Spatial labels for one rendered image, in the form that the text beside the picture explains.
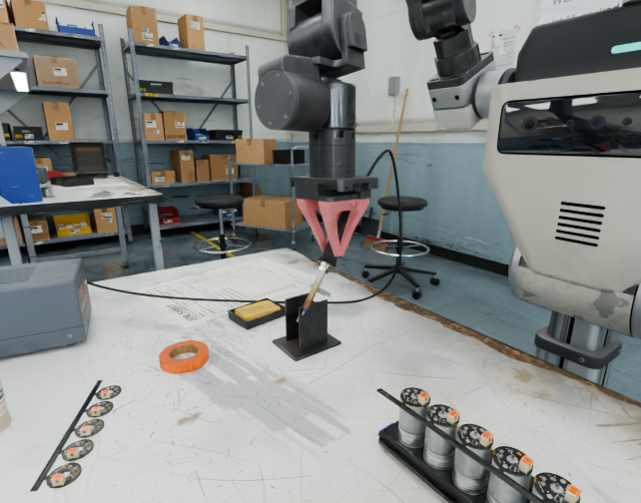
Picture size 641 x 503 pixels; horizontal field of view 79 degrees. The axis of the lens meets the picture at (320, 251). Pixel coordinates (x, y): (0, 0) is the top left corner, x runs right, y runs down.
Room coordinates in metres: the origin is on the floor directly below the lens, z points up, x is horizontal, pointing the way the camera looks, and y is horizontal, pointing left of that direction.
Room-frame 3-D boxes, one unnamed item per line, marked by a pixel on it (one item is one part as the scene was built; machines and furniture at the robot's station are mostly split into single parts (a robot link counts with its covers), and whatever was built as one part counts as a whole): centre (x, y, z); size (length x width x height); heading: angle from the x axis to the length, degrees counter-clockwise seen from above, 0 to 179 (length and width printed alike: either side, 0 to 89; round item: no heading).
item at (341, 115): (0.49, -0.01, 1.06); 0.07 x 0.06 x 0.07; 142
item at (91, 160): (2.91, 1.66, 0.88); 0.30 x 0.23 x 0.25; 125
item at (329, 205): (0.49, -0.01, 0.92); 0.07 x 0.07 x 0.09; 39
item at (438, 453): (0.26, -0.10, 0.79); 0.02 x 0.02 x 0.05
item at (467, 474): (0.23, -0.11, 0.79); 0.02 x 0.02 x 0.05
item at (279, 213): (3.87, 0.48, 0.51); 0.75 x 0.48 x 1.03; 64
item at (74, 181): (2.44, 1.55, 0.77); 0.24 x 0.16 x 0.04; 52
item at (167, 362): (0.44, 0.17, 0.76); 0.06 x 0.06 x 0.01
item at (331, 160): (0.49, -0.01, 0.99); 0.10 x 0.07 x 0.07; 39
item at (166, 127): (4.48, 1.39, 1.11); 1.20 x 0.45 x 2.22; 125
